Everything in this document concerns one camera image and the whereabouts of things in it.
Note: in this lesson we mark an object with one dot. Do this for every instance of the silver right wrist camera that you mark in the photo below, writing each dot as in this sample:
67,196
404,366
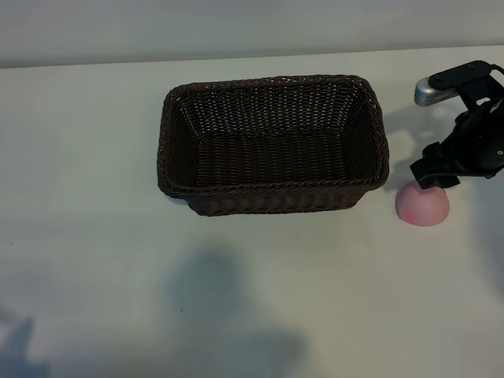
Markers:
431,93

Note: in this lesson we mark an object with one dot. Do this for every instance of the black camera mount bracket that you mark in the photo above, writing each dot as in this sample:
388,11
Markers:
478,80

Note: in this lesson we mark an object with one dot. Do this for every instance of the pink peach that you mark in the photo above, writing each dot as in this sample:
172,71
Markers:
421,208

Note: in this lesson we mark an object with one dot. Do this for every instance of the dark brown woven basket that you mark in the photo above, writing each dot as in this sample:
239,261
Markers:
275,165

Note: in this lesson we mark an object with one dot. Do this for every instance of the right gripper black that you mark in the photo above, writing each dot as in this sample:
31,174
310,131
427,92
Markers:
478,145

